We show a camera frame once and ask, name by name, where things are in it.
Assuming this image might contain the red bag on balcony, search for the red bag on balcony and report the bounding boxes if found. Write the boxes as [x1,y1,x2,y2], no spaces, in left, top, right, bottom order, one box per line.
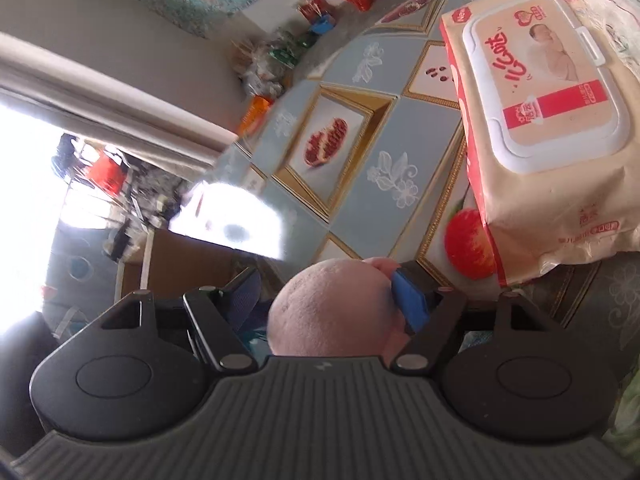
[86,152,127,196]

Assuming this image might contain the patterned tablecloth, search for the patterned tablecloth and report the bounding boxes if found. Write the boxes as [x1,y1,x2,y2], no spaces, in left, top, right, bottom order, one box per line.
[169,0,639,354]

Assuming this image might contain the blue small container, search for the blue small container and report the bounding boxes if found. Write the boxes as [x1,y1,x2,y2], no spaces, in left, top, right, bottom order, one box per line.
[310,14,336,36]

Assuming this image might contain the green floral cloth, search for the green floral cloth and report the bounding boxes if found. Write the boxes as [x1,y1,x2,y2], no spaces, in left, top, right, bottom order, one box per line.
[603,370,639,465]

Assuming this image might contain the pink foam sponge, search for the pink foam sponge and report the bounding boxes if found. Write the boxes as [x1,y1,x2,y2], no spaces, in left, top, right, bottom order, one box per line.
[267,257,409,363]

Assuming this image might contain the baby wipes pack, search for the baby wipes pack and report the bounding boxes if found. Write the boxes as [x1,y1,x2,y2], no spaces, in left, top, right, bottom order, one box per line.
[440,0,639,285]

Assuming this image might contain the brown cardboard box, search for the brown cardboard box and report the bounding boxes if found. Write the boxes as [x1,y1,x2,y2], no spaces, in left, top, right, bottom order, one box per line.
[115,230,250,301]

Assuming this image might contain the orange snack bag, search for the orange snack bag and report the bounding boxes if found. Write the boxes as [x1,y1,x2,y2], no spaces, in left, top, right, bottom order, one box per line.
[238,96,273,138]

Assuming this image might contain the grey patterned cushion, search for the grey patterned cushion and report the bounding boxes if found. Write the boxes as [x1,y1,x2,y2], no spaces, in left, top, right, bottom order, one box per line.
[42,222,117,325]

